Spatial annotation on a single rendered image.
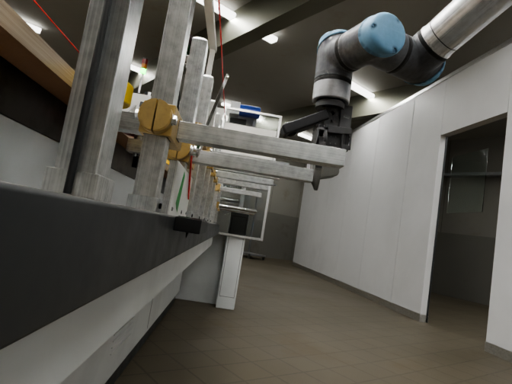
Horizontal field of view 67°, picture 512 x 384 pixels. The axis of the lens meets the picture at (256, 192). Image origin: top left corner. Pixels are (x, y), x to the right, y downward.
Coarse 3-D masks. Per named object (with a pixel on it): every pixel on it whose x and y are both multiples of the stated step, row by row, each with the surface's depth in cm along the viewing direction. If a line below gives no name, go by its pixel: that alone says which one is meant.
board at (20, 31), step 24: (0, 0) 41; (0, 24) 42; (24, 24) 46; (0, 48) 49; (24, 48) 47; (48, 48) 52; (24, 72) 57; (48, 72) 55; (72, 72) 60; (120, 144) 106
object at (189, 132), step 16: (128, 112) 64; (128, 128) 63; (192, 128) 64; (208, 128) 64; (208, 144) 65; (224, 144) 64; (240, 144) 64; (256, 144) 65; (272, 144) 65; (288, 144) 65; (304, 144) 65; (288, 160) 68; (304, 160) 65; (320, 160) 65; (336, 160) 65
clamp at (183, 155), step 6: (186, 144) 82; (192, 144) 85; (168, 150) 82; (174, 150) 82; (186, 150) 82; (168, 156) 83; (174, 156) 82; (180, 156) 82; (186, 156) 82; (186, 162) 85; (192, 162) 90; (192, 168) 93
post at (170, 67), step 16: (176, 0) 62; (192, 0) 62; (176, 16) 61; (192, 16) 64; (176, 32) 61; (176, 48) 61; (160, 64) 60; (176, 64) 61; (160, 80) 60; (176, 80) 60; (160, 96) 60; (176, 96) 62; (144, 144) 59; (160, 144) 59; (144, 160) 59; (160, 160) 59; (144, 176) 59; (160, 176) 60; (144, 192) 58; (160, 192) 62
